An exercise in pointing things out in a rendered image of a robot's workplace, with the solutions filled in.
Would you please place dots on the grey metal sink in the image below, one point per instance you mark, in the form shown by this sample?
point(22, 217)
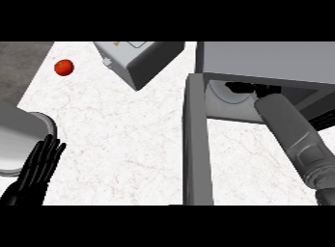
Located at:
point(13, 135)

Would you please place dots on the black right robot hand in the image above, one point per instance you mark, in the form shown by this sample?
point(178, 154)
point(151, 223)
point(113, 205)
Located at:
point(250, 87)

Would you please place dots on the pale microwave turntable plate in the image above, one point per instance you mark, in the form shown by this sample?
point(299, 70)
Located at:
point(231, 96)

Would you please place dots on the red tomato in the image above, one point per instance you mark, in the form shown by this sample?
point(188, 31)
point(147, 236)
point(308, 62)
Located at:
point(64, 67)

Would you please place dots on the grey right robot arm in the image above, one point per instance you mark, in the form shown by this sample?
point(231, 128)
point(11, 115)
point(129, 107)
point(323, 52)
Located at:
point(296, 138)

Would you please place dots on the grey microwave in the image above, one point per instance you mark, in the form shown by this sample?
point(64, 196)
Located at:
point(274, 62)

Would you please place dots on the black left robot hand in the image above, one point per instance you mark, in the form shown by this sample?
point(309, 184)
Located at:
point(35, 173)

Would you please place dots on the grey microwave door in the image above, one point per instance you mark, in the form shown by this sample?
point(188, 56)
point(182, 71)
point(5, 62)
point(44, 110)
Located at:
point(196, 141)

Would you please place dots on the white milk carton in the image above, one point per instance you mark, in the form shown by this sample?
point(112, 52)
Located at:
point(137, 61)

